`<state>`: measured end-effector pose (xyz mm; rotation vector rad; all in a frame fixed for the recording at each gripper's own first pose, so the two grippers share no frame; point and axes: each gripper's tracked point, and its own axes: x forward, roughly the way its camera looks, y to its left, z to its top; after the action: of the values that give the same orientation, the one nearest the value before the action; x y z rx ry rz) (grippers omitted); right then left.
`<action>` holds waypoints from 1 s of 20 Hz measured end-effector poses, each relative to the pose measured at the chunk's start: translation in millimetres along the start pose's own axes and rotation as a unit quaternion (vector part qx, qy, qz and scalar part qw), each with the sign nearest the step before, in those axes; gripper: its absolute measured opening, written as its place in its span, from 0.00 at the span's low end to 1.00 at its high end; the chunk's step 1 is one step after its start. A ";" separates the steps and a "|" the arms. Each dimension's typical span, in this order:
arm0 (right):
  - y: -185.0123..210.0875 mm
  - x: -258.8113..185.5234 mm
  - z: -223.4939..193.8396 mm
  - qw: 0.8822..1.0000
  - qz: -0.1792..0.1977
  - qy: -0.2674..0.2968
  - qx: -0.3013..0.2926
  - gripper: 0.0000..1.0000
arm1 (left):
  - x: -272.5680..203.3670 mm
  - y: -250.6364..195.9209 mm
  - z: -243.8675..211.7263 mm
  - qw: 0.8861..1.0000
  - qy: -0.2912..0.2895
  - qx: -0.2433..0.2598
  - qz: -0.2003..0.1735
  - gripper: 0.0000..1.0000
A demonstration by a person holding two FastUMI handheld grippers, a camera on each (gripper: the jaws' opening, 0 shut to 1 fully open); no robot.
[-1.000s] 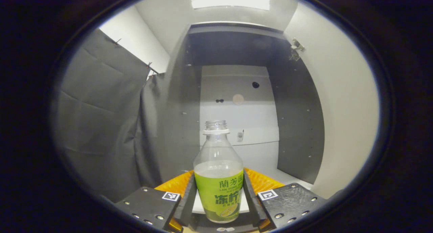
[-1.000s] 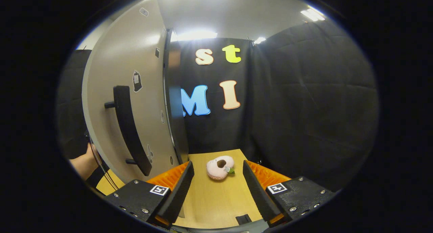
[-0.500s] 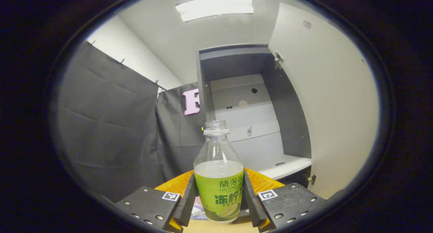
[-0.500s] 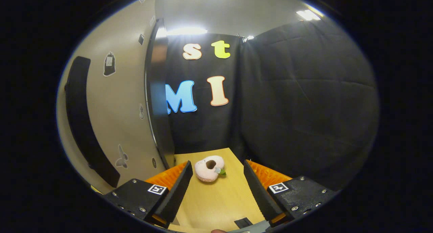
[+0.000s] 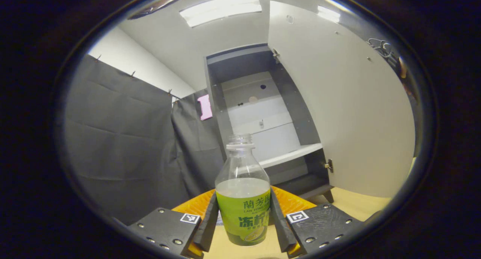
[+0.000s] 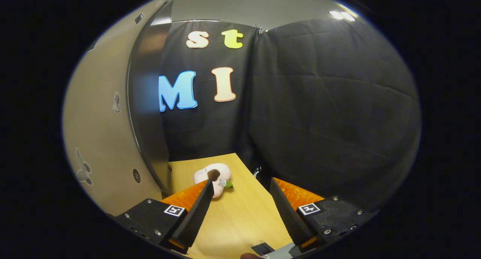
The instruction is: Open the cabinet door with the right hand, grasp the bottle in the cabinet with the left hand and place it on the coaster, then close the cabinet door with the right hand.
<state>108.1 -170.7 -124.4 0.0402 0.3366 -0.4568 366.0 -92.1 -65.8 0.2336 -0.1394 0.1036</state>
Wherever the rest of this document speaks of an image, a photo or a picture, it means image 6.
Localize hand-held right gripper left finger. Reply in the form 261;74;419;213
114;179;215;254

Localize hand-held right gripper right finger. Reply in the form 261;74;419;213
270;177;377;252

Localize pink plush toy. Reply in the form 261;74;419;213
194;162;234;198

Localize black backdrop cloth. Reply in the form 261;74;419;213
158;18;421;211

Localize ceiling light panel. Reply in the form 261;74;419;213
330;11;356;22

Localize black table bracket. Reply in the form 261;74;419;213
251;242;275;256

